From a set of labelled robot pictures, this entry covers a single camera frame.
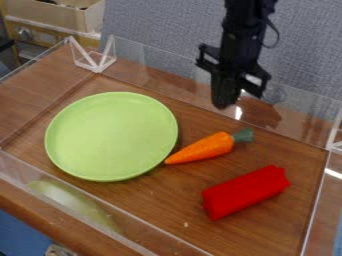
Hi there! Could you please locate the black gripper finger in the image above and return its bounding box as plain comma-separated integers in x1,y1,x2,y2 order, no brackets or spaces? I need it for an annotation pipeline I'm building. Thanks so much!
241,73,271,98
211,74,240,109

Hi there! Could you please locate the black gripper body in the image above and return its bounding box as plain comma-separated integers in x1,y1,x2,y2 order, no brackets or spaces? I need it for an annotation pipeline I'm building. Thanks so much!
196,32,271,91

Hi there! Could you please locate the orange toy carrot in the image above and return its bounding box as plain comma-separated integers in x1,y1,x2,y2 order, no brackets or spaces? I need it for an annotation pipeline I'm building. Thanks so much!
164,128,253,164

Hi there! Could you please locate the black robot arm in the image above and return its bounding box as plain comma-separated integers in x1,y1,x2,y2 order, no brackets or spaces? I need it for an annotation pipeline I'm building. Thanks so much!
196,0,279,109

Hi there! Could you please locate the green plate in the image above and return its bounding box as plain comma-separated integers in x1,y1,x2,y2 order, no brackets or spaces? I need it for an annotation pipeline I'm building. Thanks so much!
44,92,177,182

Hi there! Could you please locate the red plastic block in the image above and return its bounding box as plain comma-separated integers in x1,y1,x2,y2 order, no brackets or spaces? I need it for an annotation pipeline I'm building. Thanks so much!
201,165,289,220

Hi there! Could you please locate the beige wooden drawer cabinet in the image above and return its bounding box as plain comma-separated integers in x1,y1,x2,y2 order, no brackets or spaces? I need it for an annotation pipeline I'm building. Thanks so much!
0,0,106,51

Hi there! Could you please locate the black cable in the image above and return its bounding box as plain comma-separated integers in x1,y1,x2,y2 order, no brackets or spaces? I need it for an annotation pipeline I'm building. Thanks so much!
257,16,281,50

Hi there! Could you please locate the clear acrylic tray enclosure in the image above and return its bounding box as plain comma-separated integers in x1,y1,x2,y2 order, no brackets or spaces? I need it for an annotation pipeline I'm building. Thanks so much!
0,39,342,256

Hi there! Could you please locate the clear acrylic corner bracket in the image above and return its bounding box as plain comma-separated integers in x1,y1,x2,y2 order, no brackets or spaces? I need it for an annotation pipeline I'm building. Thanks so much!
65,36,117,73

